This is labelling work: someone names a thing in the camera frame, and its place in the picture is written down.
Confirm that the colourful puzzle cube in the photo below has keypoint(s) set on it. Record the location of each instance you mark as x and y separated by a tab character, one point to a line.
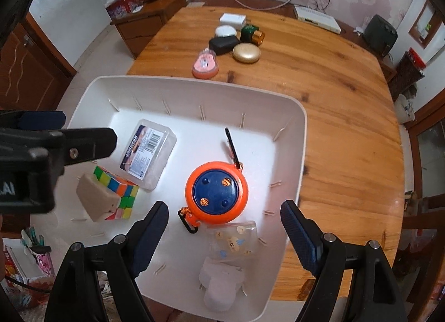
121	190

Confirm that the pink correction tape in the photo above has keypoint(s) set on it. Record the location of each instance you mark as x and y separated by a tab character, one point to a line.
205	64

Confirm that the white bucket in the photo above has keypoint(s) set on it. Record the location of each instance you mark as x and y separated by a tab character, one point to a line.
405	110

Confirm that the white charger block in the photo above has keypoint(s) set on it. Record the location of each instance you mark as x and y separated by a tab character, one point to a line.
231	20

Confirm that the gold round case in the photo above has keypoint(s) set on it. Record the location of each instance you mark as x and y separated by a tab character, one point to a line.
246	53

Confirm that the white round case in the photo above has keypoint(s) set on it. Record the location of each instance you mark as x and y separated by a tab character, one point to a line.
225	31

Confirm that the green and gold cylinder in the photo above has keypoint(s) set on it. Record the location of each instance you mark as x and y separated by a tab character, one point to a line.
252	35

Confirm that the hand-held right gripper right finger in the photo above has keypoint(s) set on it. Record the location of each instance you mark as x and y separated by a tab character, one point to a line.
300	238

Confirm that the dark green air fryer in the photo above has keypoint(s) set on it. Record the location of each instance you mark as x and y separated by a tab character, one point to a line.
380	35

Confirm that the brown wooden door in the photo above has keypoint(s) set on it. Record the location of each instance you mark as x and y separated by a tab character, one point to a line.
27	71

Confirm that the person's pink clothed leg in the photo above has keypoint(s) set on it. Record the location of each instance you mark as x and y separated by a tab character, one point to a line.
163	313

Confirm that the black case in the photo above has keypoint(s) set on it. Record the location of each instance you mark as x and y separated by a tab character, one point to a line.
224	45

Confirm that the glass door cabinet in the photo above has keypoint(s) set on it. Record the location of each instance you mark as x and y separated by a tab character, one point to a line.
429	155

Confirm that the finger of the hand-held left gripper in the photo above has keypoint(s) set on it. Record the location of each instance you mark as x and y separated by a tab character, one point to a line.
87	143
38	119

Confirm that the orange and blue reel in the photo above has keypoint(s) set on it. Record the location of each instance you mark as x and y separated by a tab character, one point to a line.
217	191

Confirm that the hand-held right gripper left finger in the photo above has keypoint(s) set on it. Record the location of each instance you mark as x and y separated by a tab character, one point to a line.
149	238

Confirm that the wooden side cabinet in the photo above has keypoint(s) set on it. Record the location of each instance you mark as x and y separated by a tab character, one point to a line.
146	26

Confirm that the white plastic tray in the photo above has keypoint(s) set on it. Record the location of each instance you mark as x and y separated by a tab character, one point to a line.
194	113

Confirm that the wooden chair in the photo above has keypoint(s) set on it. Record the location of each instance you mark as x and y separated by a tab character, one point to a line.
427	214

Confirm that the red tissue box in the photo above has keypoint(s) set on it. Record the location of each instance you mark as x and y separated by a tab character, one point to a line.
121	7

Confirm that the clear plastic box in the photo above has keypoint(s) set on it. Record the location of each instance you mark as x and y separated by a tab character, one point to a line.
149	151

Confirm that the white set-top box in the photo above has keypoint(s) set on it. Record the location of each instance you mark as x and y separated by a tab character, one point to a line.
316	18

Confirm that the clear printed small case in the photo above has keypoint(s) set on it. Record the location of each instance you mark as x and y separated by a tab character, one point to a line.
234	242

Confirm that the beige box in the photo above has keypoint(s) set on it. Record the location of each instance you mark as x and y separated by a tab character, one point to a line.
95	198

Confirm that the grey pad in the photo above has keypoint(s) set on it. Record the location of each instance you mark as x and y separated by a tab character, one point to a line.
196	4

